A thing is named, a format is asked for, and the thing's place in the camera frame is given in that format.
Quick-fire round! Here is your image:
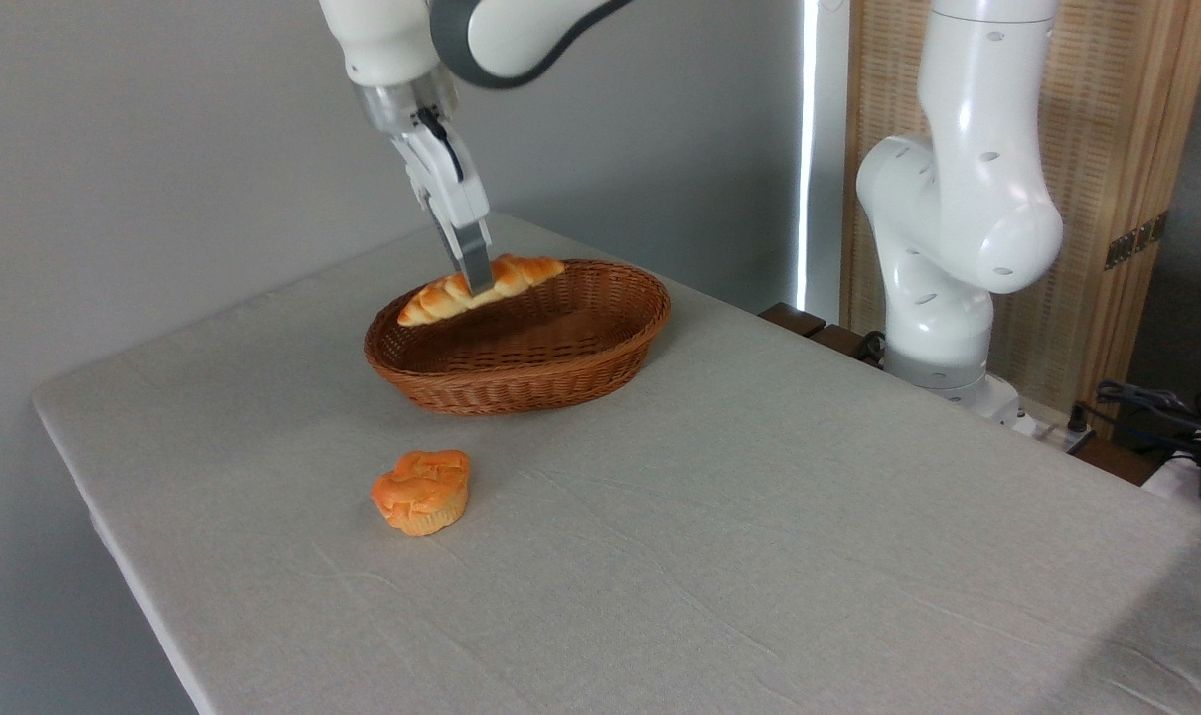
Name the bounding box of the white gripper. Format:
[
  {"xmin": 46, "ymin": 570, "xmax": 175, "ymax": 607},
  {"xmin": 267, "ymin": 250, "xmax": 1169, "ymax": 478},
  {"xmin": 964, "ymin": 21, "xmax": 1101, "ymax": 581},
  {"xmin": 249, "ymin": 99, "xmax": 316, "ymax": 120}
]
[{"xmin": 391, "ymin": 125, "xmax": 497, "ymax": 297}]

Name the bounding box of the golden croissant bread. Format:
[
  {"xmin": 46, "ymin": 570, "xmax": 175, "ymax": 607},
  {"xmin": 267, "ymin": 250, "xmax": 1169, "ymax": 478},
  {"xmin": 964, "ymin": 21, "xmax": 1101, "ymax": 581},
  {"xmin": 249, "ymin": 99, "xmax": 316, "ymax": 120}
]
[{"xmin": 397, "ymin": 254, "xmax": 567, "ymax": 328}]

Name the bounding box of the brown wicker basket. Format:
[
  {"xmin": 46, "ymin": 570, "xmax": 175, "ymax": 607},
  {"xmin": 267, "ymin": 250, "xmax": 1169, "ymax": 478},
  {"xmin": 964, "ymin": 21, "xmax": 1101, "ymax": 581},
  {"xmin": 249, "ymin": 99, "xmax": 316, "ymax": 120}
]
[{"xmin": 364, "ymin": 259, "xmax": 672, "ymax": 416}]

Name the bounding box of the orange muffin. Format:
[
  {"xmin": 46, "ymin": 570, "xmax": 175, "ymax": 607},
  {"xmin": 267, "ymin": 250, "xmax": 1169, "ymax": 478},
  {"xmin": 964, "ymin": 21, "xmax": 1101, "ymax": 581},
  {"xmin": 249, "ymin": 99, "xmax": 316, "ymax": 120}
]
[{"xmin": 371, "ymin": 449, "xmax": 472, "ymax": 538}]

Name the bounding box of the dark brown wooden block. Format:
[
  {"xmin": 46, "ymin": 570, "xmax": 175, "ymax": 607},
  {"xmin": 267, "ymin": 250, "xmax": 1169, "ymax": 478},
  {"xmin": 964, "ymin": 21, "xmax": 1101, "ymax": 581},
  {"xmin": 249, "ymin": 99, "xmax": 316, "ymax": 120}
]
[
  {"xmin": 809, "ymin": 323, "xmax": 885, "ymax": 369},
  {"xmin": 759, "ymin": 302, "xmax": 827, "ymax": 339}
]

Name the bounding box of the grey tablecloth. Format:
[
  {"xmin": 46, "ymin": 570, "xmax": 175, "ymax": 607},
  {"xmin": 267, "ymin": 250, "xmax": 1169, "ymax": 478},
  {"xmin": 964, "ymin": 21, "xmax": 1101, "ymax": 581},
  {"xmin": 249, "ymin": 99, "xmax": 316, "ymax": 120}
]
[{"xmin": 32, "ymin": 213, "xmax": 1201, "ymax": 715}]

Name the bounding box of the white power strip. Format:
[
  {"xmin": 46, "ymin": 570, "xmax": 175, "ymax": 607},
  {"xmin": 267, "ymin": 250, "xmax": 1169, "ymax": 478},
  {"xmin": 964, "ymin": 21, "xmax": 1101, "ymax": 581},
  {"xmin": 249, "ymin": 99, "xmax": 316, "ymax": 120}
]
[{"xmin": 1012, "ymin": 409, "xmax": 1098, "ymax": 454}]

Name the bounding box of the black screen hinge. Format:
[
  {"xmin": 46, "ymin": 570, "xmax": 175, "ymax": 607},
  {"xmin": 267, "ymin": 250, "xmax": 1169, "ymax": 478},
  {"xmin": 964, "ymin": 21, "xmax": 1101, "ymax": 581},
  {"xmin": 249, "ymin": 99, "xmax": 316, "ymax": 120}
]
[{"xmin": 1104, "ymin": 210, "xmax": 1171, "ymax": 271}]

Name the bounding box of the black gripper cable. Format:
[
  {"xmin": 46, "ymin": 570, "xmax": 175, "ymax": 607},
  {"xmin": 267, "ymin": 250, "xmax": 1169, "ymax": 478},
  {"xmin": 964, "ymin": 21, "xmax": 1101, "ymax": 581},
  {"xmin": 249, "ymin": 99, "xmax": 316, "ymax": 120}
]
[{"xmin": 416, "ymin": 107, "xmax": 465, "ymax": 184}]

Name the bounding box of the black cable bundle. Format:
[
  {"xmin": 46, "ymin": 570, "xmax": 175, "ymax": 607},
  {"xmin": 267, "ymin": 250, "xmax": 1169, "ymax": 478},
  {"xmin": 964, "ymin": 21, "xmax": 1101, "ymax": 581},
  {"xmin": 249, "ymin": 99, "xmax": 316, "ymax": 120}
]
[{"xmin": 1095, "ymin": 379, "xmax": 1201, "ymax": 468}]

